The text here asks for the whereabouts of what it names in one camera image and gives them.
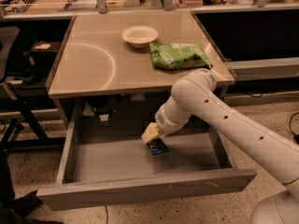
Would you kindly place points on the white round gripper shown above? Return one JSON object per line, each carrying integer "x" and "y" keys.
{"x": 163, "y": 121}

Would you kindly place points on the dark blue rxbar wrapper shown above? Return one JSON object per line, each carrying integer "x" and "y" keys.
{"x": 157, "y": 146}

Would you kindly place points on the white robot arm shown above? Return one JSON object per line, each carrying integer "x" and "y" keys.
{"x": 193, "y": 95}

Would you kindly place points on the grey open drawer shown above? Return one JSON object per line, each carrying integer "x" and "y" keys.
{"x": 105, "y": 163}

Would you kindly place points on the grey cabinet with steel top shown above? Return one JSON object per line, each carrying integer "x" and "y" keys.
{"x": 94, "y": 59}

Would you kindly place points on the green chip bag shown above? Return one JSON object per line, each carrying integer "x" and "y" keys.
{"x": 177, "y": 56}

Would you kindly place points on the black box with label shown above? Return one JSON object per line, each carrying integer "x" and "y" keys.
{"x": 45, "y": 47}

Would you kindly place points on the black shoe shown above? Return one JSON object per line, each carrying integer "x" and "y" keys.
{"x": 27, "y": 204}

